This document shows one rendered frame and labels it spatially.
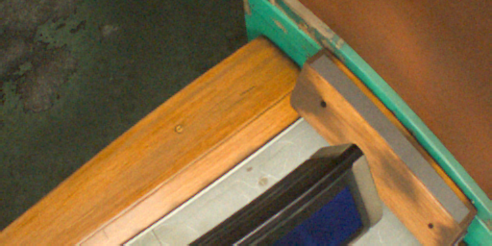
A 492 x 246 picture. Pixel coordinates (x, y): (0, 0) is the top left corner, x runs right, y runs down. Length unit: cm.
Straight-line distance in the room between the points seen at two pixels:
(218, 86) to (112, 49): 106
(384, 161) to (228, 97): 24
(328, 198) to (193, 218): 41
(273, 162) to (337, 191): 42
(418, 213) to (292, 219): 33
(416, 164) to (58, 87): 135
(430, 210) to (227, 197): 28
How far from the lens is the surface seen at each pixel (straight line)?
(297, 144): 92
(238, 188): 90
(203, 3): 202
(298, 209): 48
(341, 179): 49
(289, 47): 95
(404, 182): 79
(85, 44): 202
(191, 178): 89
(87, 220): 89
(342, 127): 83
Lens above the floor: 155
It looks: 59 degrees down
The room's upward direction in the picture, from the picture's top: 8 degrees counter-clockwise
